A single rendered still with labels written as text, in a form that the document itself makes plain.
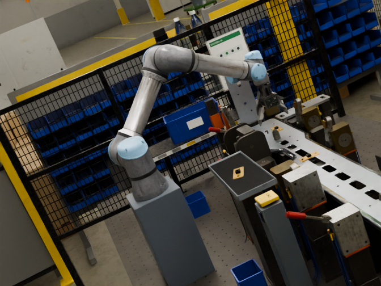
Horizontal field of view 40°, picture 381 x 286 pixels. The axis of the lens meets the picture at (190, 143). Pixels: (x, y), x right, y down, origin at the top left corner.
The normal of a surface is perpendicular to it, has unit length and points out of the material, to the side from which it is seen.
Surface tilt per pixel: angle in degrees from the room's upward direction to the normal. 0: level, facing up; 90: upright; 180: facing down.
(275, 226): 90
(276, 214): 90
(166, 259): 90
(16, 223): 90
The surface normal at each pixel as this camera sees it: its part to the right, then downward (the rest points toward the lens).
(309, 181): 0.22, 0.22
